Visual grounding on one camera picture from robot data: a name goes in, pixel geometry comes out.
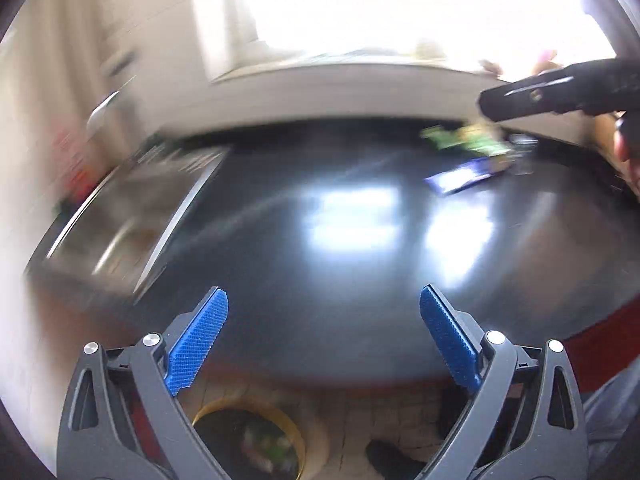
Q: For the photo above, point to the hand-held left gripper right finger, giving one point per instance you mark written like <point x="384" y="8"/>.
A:
<point x="450" y="340"/>

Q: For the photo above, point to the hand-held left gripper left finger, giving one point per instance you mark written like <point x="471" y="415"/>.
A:
<point x="197" y="345"/>

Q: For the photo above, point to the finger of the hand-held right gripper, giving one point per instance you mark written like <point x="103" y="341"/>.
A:
<point x="530" y="92"/>

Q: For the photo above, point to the yellow rimmed trash bin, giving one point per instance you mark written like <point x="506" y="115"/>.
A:
<point x="295" y="440"/>

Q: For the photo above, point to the person's right hand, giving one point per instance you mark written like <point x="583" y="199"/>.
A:
<point x="632" y="160"/>

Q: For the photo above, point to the green printed snack bag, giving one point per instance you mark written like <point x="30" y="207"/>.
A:
<point x="482" y="142"/>

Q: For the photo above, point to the green juice carton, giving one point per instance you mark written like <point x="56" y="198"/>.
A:
<point x="440" y="137"/>

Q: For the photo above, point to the blue cream tube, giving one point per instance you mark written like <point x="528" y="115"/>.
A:
<point x="467" y="176"/>

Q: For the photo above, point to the person's dark shoe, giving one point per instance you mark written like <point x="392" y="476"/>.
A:
<point x="395" y="460"/>

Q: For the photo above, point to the steel sink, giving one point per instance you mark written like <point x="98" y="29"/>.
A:
<point x="130" y="210"/>

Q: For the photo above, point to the person's jeans leg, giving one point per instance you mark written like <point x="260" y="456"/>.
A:
<point x="615" y="410"/>

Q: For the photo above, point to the steel faucet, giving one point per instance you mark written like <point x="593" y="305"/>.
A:
<point x="104" y="112"/>

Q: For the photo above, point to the red printed wall packet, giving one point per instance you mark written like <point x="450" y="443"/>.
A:
<point x="75" y="165"/>

